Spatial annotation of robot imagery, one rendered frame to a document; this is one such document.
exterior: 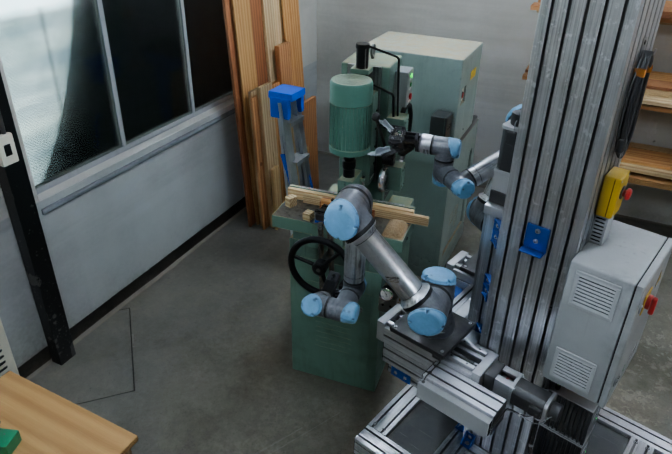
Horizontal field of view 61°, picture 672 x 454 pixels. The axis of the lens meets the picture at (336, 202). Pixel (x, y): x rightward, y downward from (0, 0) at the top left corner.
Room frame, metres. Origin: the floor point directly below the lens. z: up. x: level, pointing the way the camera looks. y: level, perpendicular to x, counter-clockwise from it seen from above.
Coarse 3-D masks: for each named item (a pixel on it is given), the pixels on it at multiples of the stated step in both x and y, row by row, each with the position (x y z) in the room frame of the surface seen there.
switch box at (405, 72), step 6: (402, 66) 2.56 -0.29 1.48; (396, 72) 2.48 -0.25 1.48; (402, 72) 2.48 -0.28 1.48; (408, 72) 2.47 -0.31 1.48; (396, 78) 2.48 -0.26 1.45; (402, 78) 2.47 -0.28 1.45; (408, 78) 2.47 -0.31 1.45; (396, 84) 2.48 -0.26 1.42; (402, 84) 2.47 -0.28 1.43; (408, 84) 2.48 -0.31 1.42; (396, 90) 2.48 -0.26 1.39; (402, 90) 2.47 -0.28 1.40; (408, 90) 2.49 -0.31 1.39; (396, 96) 2.48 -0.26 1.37; (402, 96) 2.47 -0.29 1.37; (408, 96) 2.50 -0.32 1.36; (396, 102) 2.48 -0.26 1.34; (402, 102) 2.47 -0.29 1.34; (408, 102) 2.51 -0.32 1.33
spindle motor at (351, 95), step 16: (336, 80) 2.25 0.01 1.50; (352, 80) 2.25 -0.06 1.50; (368, 80) 2.26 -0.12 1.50; (336, 96) 2.20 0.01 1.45; (352, 96) 2.18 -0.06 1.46; (368, 96) 2.21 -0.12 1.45; (336, 112) 2.21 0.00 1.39; (352, 112) 2.18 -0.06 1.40; (368, 112) 2.22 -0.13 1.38; (336, 128) 2.21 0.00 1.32; (352, 128) 2.18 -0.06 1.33; (368, 128) 2.22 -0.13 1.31; (336, 144) 2.21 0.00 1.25; (352, 144) 2.18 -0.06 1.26; (368, 144) 2.24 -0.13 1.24
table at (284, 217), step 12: (300, 204) 2.31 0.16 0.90; (312, 204) 2.31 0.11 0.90; (276, 216) 2.20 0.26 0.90; (288, 216) 2.20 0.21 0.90; (300, 216) 2.20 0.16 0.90; (288, 228) 2.19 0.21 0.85; (300, 228) 2.17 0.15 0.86; (384, 228) 2.11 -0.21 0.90; (408, 228) 2.12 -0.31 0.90; (396, 240) 2.02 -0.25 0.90; (336, 252) 2.01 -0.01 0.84
